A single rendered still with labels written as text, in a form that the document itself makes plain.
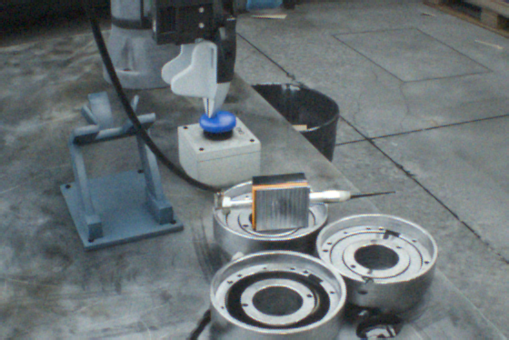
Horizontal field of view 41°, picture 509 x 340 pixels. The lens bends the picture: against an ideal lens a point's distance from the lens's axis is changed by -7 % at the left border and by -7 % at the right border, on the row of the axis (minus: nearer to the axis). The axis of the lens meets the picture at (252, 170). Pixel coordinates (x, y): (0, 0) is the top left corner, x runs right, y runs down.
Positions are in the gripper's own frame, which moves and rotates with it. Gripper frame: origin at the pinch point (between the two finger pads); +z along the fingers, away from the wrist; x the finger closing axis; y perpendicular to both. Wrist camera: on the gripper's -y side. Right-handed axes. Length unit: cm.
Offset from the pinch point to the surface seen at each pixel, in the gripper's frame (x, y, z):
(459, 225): -80, -106, 88
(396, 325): 30.4, -4.6, 7.9
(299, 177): 16.1, -2.1, 1.0
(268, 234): 17.6, 1.4, 5.2
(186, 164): -0.5, 3.4, 6.7
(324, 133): -79, -55, 47
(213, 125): 1.5, 1.0, 1.7
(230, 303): 25.5, 7.9, 5.2
